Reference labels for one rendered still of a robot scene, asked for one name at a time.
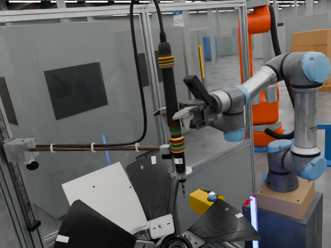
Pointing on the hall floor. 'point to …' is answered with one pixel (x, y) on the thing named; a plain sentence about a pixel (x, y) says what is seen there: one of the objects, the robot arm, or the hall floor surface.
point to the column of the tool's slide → (7, 172)
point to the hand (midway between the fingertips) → (164, 113)
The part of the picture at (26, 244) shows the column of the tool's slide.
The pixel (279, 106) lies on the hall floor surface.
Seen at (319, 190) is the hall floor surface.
